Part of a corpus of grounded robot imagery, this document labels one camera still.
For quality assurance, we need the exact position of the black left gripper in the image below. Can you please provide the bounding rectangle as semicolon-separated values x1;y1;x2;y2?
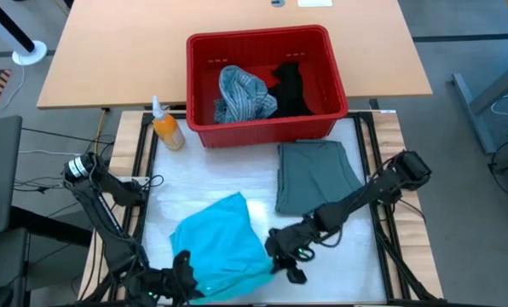
141;266;206;304

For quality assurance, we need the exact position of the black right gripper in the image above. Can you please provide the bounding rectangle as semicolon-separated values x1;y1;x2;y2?
264;219;323;275

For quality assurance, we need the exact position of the turquoise shirt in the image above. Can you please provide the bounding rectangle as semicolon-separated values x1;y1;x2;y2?
170;191;276;304

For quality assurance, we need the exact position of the grey-green garment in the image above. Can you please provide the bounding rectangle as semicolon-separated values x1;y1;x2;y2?
274;140;365;216

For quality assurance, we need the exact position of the grey striped garment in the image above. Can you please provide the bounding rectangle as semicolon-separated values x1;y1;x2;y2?
213;64;280;125

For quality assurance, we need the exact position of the black garment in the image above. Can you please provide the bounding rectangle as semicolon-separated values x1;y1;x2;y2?
265;61;315;119

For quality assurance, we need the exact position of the red plastic laundry bin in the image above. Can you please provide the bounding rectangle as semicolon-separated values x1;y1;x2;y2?
185;24;349;149

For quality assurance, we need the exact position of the orange spray bottle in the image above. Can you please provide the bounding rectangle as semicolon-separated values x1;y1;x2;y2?
150;95;187;153

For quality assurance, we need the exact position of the dark grey panel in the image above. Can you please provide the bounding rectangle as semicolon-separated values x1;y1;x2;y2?
0;114;24;238

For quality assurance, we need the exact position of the grey metal desk leg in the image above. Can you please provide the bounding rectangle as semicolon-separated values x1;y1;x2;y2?
451;54;508;154

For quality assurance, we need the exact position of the tan wooden desk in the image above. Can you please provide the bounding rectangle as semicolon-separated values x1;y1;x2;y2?
35;0;434;110

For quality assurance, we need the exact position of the white floor stand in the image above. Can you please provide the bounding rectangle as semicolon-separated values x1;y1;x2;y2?
0;0;49;67

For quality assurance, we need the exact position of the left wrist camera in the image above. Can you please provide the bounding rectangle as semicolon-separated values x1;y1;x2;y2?
172;250;193;278

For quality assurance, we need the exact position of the black aluminium table frame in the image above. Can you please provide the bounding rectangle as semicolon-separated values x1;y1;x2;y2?
81;109;445;307

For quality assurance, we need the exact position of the yellow cable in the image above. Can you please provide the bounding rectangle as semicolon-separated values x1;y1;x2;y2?
94;108;110;150

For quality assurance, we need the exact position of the black floor cable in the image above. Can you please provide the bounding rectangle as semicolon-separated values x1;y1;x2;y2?
487;161;508;214

